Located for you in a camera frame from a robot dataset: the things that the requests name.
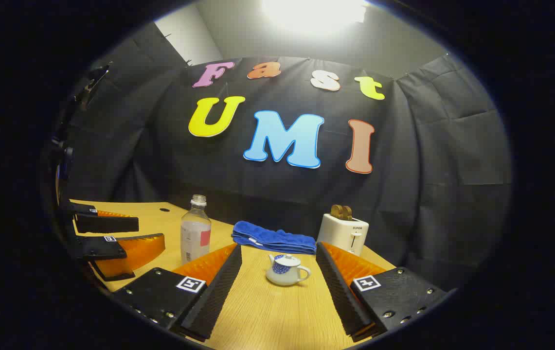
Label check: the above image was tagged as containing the black backdrop cloth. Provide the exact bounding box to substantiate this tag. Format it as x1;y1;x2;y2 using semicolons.
61;22;514;292

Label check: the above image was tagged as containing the blue folded towel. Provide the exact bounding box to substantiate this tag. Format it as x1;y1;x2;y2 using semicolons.
232;221;317;255

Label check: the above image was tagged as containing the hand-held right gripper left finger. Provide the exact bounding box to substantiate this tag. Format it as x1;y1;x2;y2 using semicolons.
112;243;243;342

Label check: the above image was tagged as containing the clear plastic water bottle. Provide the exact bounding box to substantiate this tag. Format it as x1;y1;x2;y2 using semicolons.
180;194;212;264

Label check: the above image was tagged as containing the ceiling light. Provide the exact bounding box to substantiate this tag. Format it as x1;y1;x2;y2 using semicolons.
262;0;370;31

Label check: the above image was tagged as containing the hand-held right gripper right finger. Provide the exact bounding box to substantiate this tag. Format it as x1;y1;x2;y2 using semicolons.
315;242;448;343

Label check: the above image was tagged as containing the white blue-patterned teacup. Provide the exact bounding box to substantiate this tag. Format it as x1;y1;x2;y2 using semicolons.
265;253;311;286

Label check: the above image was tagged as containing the white toaster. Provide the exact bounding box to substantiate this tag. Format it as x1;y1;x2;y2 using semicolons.
317;212;370;257

